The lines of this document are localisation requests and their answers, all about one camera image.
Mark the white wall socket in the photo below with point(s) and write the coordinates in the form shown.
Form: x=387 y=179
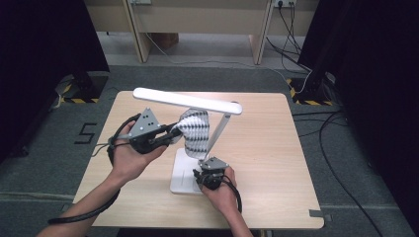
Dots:
x=285 y=3

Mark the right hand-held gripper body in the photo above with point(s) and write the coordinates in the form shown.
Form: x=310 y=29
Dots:
x=214 y=171

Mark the black curtain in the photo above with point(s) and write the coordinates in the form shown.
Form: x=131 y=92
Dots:
x=378 y=98
x=39 y=65

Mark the white desk lamp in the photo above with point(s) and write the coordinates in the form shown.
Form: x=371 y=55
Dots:
x=184 y=98

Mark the grey tape strip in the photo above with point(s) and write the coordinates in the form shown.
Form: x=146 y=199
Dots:
x=319 y=214

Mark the person's left hand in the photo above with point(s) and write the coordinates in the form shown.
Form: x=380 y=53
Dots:
x=131 y=161

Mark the brown cardboard box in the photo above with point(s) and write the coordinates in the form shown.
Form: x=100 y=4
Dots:
x=164 y=40

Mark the stand base with hazard tape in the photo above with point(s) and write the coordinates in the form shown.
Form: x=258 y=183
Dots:
x=309 y=94
x=82 y=90

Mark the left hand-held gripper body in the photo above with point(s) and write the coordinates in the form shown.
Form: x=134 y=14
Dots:
x=145 y=126

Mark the person's right hand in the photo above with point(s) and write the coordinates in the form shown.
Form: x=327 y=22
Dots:
x=224 y=197

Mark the beige wooden desk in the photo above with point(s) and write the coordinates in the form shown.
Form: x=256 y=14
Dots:
x=197 y=16

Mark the white cloth with black pattern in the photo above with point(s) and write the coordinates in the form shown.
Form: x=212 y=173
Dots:
x=194 y=131

